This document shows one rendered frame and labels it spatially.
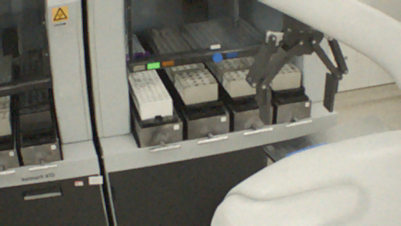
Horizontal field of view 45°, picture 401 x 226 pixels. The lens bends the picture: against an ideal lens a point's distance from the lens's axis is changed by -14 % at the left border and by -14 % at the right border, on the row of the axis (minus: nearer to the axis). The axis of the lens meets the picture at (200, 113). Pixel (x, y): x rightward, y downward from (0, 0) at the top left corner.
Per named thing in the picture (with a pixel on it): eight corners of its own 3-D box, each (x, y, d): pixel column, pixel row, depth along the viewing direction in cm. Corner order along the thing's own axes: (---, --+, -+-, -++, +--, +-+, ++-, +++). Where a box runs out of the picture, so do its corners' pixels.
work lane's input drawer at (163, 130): (107, 63, 226) (106, 43, 222) (138, 57, 230) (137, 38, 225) (143, 156, 166) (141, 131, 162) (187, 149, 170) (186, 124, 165)
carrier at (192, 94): (215, 96, 181) (215, 80, 178) (218, 99, 179) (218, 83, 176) (181, 102, 178) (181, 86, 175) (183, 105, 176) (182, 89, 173)
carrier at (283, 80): (298, 84, 189) (298, 69, 186) (300, 87, 187) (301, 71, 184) (268, 89, 186) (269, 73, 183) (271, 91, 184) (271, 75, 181)
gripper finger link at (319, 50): (298, 34, 91) (303, 29, 91) (329, 72, 97) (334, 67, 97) (308, 43, 88) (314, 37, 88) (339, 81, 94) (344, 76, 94)
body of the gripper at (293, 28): (291, 12, 82) (290, 64, 87) (334, 11, 84) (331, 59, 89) (271, -2, 88) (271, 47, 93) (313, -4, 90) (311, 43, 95)
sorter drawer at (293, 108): (210, 47, 238) (210, 28, 234) (240, 43, 242) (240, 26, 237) (281, 131, 178) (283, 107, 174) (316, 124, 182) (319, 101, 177)
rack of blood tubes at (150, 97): (124, 82, 195) (124, 66, 191) (151, 78, 197) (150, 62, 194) (142, 123, 170) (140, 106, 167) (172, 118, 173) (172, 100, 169)
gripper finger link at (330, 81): (325, 72, 96) (329, 71, 97) (322, 105, 100) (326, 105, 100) (333, 79, 94) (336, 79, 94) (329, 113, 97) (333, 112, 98)
